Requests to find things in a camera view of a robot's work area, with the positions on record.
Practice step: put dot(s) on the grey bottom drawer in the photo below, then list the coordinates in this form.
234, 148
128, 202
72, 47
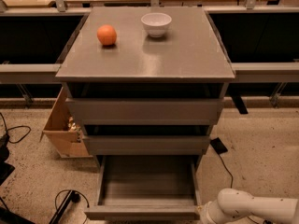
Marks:
153, 188

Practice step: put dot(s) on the grey drawer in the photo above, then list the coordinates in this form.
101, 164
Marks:
153, 188
146, 139
133, 111

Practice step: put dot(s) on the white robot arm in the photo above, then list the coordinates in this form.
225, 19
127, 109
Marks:
232, 205

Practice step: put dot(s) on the grey drawer cabinet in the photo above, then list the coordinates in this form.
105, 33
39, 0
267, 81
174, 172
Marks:
187, 62

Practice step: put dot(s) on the grey top drawer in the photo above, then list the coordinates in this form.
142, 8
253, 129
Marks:
133, 111

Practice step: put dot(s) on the grey middle drawer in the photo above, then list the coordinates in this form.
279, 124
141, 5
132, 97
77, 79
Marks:
146, 139

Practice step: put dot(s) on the black power adapter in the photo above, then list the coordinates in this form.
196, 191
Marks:
218, 146

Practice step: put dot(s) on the white ceramic bowl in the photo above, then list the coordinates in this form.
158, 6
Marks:
156, 24

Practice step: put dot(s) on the orange fruit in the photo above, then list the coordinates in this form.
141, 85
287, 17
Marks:
107, 35

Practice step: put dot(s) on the brown cardboard box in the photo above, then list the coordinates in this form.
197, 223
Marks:
67, 142

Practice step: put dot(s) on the black stand leg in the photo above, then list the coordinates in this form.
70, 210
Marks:
62, 207

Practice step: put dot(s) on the black equipment left edge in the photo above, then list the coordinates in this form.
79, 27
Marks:
6, 216

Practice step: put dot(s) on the grey metal rail frame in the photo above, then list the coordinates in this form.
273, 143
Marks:
260, 42

